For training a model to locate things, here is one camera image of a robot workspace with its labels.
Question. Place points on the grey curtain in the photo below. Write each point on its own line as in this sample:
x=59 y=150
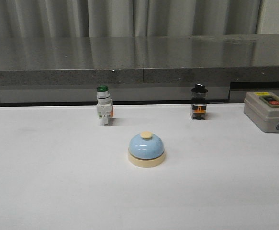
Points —
x=137 y=18

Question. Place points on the grey push button box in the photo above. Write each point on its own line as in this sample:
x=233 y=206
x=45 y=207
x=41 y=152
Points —
x=263 y=109

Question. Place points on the green pushbutton switch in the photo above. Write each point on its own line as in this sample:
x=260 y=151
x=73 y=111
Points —
x=104 y=105

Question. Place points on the blue dome service bell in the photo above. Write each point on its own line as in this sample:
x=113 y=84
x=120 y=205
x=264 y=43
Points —
x=146 y=150

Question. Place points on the black selector knob switch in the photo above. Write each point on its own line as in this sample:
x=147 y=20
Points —
x=198 y=102

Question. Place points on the grey stone counter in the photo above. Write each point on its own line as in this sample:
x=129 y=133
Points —
x=137 y=69

